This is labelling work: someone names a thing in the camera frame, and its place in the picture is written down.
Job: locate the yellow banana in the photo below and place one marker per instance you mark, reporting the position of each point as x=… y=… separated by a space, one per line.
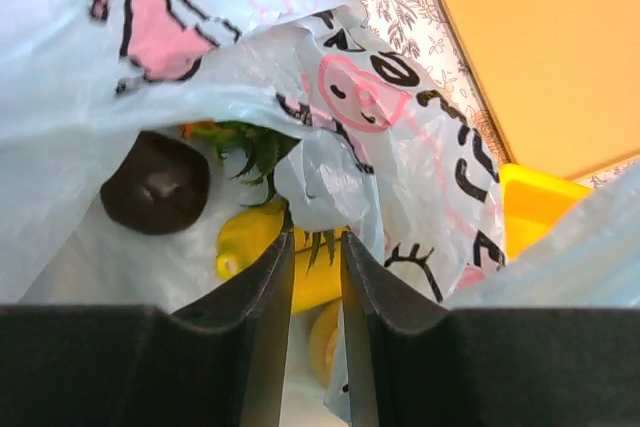
x=251 y=237

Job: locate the deep yellow bin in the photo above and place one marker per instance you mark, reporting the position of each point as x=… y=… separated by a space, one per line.
x=533 y=202

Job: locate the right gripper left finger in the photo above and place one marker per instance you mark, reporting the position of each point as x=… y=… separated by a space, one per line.
x=219 y=361

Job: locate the flat yellow tray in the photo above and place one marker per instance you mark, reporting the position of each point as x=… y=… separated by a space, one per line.
x=560 y=78

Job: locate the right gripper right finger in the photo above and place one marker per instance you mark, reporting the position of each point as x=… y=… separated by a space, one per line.
x=412 y=362

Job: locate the blue plastic grocery bag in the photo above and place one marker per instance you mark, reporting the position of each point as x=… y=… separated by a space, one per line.
x=381 y=154

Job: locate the toy pineapple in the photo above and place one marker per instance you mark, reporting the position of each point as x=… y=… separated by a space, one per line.
x=263 y=148

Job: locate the dark brown chocolate bun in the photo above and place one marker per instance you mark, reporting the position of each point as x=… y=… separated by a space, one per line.
x=161 y=187

